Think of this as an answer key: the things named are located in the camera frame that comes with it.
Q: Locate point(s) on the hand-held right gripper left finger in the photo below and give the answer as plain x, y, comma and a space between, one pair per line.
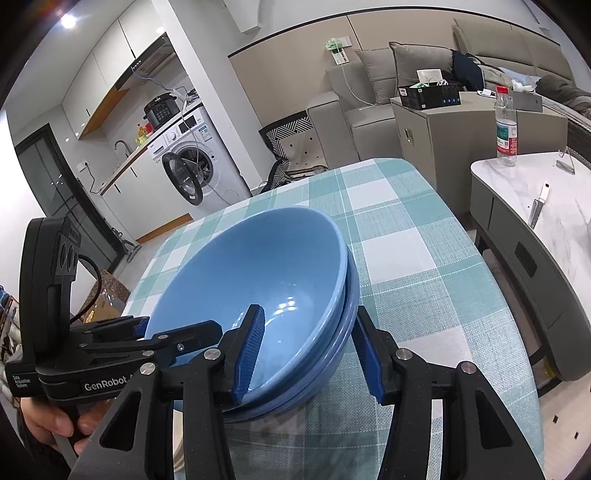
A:
247, 360

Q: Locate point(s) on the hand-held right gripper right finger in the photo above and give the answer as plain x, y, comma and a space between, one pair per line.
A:
369, 364

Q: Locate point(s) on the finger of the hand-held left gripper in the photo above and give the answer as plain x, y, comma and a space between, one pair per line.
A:
194, 337
141, 327

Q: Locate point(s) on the blue bowl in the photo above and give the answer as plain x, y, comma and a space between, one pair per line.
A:
349, 284
258, 267
339, 355

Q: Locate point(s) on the person's left hand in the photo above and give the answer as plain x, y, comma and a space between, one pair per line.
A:
46, 417

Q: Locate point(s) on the teal plaid tablecloth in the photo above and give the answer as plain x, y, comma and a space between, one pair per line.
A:
415, 286

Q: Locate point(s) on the dark glass door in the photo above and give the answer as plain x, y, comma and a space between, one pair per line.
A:
51, 184

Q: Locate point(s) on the white kitchen base cabinet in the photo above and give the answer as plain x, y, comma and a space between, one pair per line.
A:
147, 203

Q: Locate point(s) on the metal kitchen faucet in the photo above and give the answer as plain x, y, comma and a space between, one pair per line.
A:
127, 150

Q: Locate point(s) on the white washing machine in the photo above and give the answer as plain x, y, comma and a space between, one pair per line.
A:
221, 170

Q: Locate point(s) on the yellow red toy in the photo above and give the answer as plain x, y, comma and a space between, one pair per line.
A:
143, 131

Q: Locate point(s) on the black pressure cooker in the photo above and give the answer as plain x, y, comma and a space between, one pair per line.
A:
161, 110

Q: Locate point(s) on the silver metal strip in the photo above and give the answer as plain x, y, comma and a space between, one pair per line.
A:
534, 214

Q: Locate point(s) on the white upper kitchen cabinet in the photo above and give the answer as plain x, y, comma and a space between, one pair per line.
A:
101, 69

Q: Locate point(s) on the grey bedside cabinet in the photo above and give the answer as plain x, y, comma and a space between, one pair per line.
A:
443, 147

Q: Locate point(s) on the white marble coffee table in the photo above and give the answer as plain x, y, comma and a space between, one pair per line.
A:
554, 217

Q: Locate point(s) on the white red-tipped stick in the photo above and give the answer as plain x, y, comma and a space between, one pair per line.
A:
545, 194

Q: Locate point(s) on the grey sofa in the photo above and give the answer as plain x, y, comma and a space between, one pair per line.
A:
328, 120

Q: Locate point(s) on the range hood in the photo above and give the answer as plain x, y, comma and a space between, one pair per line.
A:
152, 60

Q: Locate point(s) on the ceiling spotlight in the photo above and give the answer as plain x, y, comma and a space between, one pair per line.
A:
69, 21

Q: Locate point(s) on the plastic water bottle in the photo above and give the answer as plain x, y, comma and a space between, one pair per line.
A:
506, 134

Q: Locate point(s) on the black electronics box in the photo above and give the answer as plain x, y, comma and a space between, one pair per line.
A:
434, 97

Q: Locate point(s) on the metal phone stand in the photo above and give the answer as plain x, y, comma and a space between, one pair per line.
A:
565, 164

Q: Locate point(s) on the grey cushion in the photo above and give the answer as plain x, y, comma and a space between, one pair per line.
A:
420, 57
376, 74

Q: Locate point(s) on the white box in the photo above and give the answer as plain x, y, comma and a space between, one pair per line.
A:
429, 77

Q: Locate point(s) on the dark blue garment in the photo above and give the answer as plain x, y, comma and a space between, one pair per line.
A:
466, 69

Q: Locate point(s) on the dark grey blanket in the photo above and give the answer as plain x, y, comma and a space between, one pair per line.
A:
563, 90

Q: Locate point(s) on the black bed frame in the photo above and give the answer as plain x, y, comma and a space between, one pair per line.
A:
579, 138

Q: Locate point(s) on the white wall socket panel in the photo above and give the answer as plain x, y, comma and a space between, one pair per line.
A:
339, 50

